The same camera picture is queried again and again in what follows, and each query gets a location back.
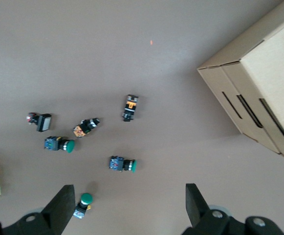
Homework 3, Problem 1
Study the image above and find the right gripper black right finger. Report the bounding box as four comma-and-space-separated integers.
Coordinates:
182, 183, 284, 235

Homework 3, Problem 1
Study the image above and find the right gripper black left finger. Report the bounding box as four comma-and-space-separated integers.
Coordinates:
0, 185, 76, 235

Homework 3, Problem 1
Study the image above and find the green mushroom push button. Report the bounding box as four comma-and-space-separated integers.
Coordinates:
44, 136, 76, 154
109, 155, 137, 173
72, 192, 94, 220

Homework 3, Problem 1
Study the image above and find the black square push button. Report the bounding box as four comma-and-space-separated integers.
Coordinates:
26, 112, 52, 133

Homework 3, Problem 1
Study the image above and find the brown cardboard box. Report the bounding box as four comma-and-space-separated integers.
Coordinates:
197, 0, 284, 165

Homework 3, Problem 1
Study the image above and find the black selector switch orange base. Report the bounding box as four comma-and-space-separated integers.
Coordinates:
72, 117, 100, 138
121, 94, 139, 122

